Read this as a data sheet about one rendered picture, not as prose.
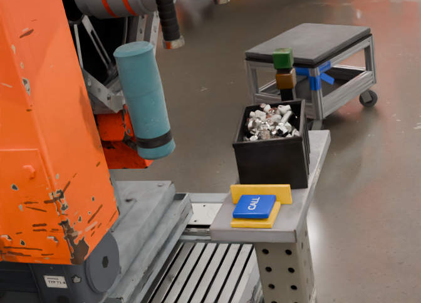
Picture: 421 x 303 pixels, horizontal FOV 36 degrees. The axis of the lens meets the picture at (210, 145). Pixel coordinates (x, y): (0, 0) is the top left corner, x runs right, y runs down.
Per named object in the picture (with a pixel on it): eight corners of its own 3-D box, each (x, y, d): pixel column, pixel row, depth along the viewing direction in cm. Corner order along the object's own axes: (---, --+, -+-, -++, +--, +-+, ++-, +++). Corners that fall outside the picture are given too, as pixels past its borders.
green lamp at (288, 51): (277, 64, 152) (275, 47, 151) (294, 62, 151) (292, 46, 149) (274, 70, 149) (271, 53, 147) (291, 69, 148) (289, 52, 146)
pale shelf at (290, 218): (262, 142, 163) (260, 131, 161) (331, 140, 157) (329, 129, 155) (210, 241, 126) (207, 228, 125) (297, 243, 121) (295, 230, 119)
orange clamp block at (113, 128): (93, 106, 158) (99, 141, 161) (122, 104, 156) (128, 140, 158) (106, 99, 165) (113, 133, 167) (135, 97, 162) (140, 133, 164)
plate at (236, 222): (242, 205, 131) (240, 201, 130) (280, 205, 128) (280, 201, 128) (230, 227, 124) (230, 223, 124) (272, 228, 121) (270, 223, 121)
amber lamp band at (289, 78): (280, 84, 154) (278, 68, 153) (297, 83, 153) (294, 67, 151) (276, 91, 151) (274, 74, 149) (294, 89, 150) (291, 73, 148)
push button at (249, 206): (243, 203, 130) (241, 193, 129) (277, 203, 127) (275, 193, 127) (233, 223, 124) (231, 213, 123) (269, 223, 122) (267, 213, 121)
